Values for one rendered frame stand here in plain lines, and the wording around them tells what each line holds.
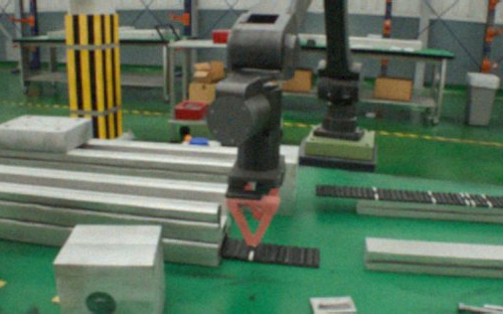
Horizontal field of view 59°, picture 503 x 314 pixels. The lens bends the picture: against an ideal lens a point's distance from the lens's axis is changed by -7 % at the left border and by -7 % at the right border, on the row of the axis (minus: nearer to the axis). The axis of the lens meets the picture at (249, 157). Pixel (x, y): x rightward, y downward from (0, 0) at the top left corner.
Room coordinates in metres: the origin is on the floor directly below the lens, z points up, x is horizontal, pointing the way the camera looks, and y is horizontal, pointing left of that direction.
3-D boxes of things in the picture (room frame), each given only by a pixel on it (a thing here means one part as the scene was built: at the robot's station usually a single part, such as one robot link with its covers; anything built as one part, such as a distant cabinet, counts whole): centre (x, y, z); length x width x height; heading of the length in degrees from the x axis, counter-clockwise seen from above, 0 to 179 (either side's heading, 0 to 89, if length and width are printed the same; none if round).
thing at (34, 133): (0.85, 0.40, 0.87); 0.16 x 0.11 x 0.07; 82
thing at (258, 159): (0.60, -0.01, 0.93); 0.10 x 0.07 x 0.07; 172
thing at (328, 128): (1.16, -0.23, 0.85); 0.12 x 0.09 x 0.08; 66
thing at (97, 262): (0.45, 0.15, 0.83); 0.11 x 0.10 x 0.10; 5
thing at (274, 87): (0.59, -0.01, 0.99); 0.07 x 0.06 x 0.07; 159
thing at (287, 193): (0.80, -0.04, 0.83); 0.12 x 0.09 x 0.10; 172
